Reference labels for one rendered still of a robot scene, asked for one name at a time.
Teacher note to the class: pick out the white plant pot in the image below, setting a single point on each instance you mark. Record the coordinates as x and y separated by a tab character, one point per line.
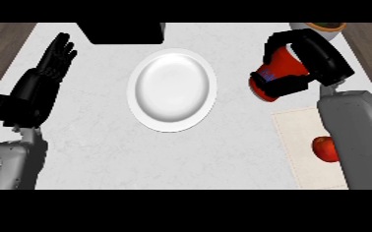
322	29

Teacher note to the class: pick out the black appliance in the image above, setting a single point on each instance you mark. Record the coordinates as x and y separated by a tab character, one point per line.
122	32

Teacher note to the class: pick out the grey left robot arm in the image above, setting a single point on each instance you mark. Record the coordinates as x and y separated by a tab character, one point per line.
16	160

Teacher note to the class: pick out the white oval plate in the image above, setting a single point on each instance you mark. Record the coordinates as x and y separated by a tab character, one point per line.
171	90

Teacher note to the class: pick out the red apple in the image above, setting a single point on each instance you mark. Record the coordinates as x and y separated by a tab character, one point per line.
325	149

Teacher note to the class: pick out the beige placemat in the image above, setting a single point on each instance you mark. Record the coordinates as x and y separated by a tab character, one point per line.
304	150

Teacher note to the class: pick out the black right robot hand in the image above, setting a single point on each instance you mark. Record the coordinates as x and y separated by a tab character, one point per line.
314	57

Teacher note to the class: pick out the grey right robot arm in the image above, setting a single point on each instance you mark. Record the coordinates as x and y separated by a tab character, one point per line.
350	137

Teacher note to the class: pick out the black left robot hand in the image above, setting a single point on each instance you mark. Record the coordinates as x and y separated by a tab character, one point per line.
34	88

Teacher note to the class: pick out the red can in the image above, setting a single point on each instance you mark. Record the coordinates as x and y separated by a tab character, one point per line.
280	73

